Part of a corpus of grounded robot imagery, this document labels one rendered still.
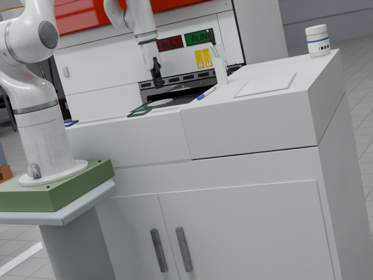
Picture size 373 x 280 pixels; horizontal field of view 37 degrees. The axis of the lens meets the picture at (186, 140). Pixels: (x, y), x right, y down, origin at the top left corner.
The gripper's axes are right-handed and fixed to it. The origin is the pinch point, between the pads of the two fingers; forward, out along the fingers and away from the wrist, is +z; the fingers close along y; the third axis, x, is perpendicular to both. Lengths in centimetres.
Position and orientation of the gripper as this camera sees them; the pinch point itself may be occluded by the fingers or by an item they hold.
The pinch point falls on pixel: (157, 83)
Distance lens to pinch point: 206.2
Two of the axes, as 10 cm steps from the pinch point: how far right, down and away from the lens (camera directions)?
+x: 9.4, -2.8, 2.1
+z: 2.3, 9.4, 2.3
